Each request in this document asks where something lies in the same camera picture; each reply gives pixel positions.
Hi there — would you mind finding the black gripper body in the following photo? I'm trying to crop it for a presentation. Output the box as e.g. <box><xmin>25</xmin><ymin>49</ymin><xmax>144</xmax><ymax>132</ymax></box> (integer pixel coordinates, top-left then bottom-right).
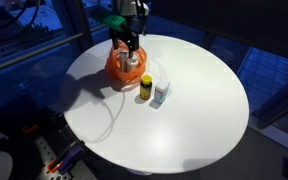
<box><xmin>108</xmin><ymin>27</ymin><xmax>140</xmax><ymax>44</ymax></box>

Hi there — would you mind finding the white lotion bottle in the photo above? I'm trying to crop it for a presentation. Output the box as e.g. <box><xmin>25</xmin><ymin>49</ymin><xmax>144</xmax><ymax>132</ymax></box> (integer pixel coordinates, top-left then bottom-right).
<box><xmin>118</xmin><ymin>50</ymin><xmax>129</xmax><ymax>73</ymax></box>

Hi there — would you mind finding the orange plastic bag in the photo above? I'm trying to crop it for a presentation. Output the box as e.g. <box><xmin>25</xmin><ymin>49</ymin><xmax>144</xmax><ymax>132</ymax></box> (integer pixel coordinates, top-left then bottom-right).
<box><xmin>104</xmin><ymin>42</ymin><xmax>148</xmax><ymax>92</ymax></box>

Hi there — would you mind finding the white capped pill bottle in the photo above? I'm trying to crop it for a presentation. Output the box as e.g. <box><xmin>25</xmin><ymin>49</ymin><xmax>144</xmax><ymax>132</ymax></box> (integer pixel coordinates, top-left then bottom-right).
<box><xmin>126</xmin><ymin>54</ymin><xmax>139</xmax><ymax>73</ymax></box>

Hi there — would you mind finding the yellow capped vitamin bottle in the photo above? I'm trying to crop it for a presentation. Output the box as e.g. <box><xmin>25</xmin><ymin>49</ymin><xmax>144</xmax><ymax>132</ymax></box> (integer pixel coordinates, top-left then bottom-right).
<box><xmin>139</xmin><ymin>74</ymin><xmax>154</xmax><ymax>101</ymax></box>

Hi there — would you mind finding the white blue labelled container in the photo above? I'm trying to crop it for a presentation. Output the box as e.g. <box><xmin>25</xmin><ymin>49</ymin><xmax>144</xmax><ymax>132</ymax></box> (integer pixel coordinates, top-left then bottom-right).
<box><xmin>153</xmin><ymin>78</ymin><xmax>171</xmax><ymax>104</ymax></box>

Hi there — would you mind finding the metal railing bar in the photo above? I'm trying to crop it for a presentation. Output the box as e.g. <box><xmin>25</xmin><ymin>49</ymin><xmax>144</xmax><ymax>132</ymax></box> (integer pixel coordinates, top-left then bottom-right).
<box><xmin>0</xmin><ymin>32</ymin><xmax>84</xmax><ymax>76</ymax></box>

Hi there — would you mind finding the small orange clamp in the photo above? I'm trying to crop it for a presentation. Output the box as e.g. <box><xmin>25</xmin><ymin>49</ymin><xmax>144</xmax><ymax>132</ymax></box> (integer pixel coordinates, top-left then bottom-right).
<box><xmin>21</xmin><ymin>123</ymin><xmax>40</xmax><ymax>135</ymax></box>

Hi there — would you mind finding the purple orange clamp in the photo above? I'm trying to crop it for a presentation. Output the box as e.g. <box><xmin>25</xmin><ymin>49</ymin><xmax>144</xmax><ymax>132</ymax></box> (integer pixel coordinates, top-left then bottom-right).
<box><xmin>47</xmin><ymin>143</ymin><xmax>86</xmax><ymax>175</ymax></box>

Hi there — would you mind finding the perforated metal plate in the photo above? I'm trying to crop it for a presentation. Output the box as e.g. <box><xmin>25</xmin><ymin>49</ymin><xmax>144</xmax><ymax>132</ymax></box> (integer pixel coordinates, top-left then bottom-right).
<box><xmin>33</xmin><ymin>135</ymin><xmax>73</xmax><ymax>180</ymax></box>

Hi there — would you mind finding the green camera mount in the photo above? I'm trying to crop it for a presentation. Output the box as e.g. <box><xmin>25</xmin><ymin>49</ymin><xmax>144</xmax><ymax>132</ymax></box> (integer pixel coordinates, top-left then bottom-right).
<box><xmin>98</xmin><ymin>12</ymin><xmax>129</xmax><ymax>33</ymax></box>

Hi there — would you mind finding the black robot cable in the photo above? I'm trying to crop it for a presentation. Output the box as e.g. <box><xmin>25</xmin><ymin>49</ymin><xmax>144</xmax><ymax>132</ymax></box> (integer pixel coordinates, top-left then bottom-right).
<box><xmin>134</xmin><ymin>0</ymin><xmax>151</xmax><ymax>37</ymax></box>

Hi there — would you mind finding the dark window frame post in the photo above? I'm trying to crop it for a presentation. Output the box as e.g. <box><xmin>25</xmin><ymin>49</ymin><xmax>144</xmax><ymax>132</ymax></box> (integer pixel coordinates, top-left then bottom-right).
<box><xmin>52</xmin><ymin>0</ymin><xmax>96</xmax><ymax>52</ymax></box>

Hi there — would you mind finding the black hanging cable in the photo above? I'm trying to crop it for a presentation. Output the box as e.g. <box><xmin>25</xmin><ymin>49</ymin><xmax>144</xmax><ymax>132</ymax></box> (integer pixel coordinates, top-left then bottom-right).
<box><xmin>0</xmin><ymin>0</ymin><xmax>42</xmax><ymax>36</ymax></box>

